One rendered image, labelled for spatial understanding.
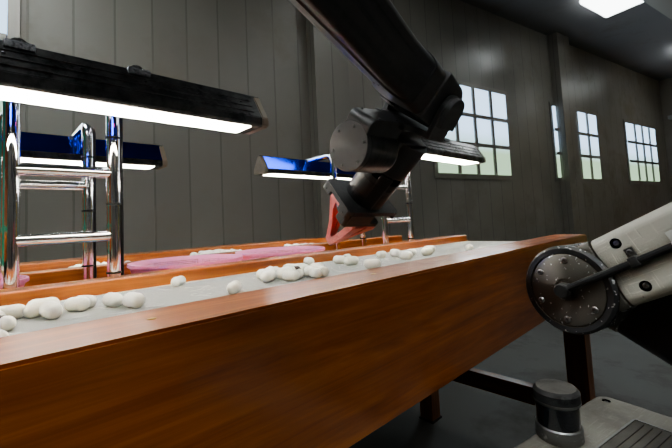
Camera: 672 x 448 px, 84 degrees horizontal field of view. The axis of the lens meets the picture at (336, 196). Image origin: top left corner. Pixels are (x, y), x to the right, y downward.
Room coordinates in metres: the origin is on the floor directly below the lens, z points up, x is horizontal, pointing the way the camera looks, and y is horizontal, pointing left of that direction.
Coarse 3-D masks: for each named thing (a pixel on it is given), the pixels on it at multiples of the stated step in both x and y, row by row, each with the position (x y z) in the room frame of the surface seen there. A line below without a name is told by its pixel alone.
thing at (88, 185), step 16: (0, 128) 0.78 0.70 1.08; (80, 128) 0.90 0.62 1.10; (0, 144) 0.78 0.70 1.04; (0, 160) 0.78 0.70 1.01; (0, 176) 0.78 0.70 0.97; (0, 192) 0.78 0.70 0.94; (0, 208) 0.78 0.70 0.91; (0, 224) 0.78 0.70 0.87; (0, 240) 0.78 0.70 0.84; (0, 256) 0.78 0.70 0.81; (96, 272) 0.90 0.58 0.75
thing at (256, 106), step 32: (0, 64) 0.46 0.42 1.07; (32, 64) 0.49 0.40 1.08; (64, 64) 0.52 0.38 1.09; (96, 64) 0.55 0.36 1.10; (64, 96) 0.51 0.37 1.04; (96, 96) 0.53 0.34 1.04; (128, 96) 0.56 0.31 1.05; (160, 96) 0.59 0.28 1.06; (192, 96) 0.64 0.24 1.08; (224, 96) 0.69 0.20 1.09; (256, 128) 0.74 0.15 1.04
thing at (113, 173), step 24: (24, 48) 0.49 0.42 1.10; (144, 72) 0.60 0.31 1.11; (120, 120) 0.73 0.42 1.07; (120, 144) 0.73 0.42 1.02; (24, 168) 0.62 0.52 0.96; (48, 168) 0.64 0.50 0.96; (72, 168) 0.67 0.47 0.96; (96, 168) 0.69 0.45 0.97; (120, 168) 0.73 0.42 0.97; (120, 192) 0.73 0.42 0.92; (120, 216) 0.72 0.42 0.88; (24, 240) 0.62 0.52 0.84; (48, 240) 0.64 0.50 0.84; (72, 240) 0.67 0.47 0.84; (96, 240) 0.69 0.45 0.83; (120, 240) 0.72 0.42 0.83; (0, 264) 0.61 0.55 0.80; (120, 264) 0.72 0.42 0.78; (0, 288) 0.61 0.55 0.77
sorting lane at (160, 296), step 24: (336, 264) 0.93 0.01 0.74; (360, 264) 0.91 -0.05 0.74; (384, 264) 0.88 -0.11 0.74; (144, 288) 0.69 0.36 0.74; (168, 288) 0.68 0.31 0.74; (192, 288) 0.67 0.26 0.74; (216, 288) 0.66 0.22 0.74; (72, 312) 0.52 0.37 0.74; (96, 312) 0.51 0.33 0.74; (120, 312) 0.50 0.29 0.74
